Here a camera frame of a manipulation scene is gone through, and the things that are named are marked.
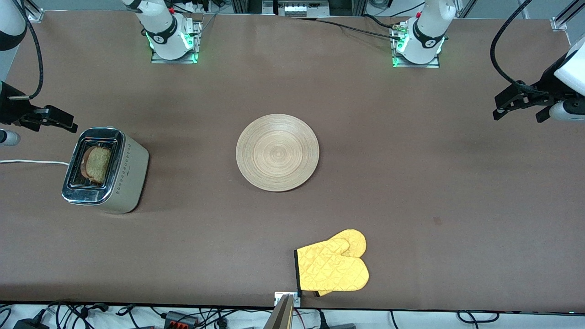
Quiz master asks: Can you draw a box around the black power adapter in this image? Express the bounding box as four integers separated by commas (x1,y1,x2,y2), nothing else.
13,318,50,329

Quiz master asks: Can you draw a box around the black red connector block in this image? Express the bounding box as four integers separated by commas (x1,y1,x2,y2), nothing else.
165,311,200,328

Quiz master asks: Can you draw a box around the yellow quilted oven mitt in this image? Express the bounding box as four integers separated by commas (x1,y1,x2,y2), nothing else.
314,228,367,297
294,236,370,293

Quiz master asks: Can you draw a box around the long black table cable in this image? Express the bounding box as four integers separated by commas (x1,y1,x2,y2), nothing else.
292,17,403,40

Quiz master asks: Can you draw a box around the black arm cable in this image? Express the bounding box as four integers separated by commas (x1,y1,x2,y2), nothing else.
490,0,534,91
9,0,44,100

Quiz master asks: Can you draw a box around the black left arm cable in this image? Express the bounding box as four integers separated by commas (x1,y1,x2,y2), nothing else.
490,0,534,91

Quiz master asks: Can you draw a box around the white power strip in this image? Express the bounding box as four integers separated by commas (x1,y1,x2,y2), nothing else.
283,0,330,17

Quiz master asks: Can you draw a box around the white toaster power cord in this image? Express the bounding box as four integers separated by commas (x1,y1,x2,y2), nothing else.
0,159,70,167

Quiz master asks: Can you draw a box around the metal mast clamp bracket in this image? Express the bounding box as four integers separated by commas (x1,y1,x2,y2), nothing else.
274,292,302,308

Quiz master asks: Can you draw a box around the aluminium camera mast profile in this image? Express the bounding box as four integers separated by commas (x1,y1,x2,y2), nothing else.
264,294,295,329

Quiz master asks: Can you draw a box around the looped black floor cable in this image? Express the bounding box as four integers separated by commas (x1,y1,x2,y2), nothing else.
457,311,500,324

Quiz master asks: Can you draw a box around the brown crust bread slice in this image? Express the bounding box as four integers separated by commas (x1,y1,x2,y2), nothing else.
80,145,113,185

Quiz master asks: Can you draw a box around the beige chrome two-slot toaster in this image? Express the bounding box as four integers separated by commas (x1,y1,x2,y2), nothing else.
62,126,150,214

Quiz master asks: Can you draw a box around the short black table cable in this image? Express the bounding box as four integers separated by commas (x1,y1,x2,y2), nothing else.
362,14,396,29

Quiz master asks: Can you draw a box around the aluminium frame strut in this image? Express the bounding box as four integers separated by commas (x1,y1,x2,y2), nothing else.
554,0,585,28

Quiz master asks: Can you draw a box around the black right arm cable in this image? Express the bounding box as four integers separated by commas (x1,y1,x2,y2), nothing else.
9,0,44,100

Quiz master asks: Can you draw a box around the round wooden plate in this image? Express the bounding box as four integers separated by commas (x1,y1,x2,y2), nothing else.
235,114,320,192

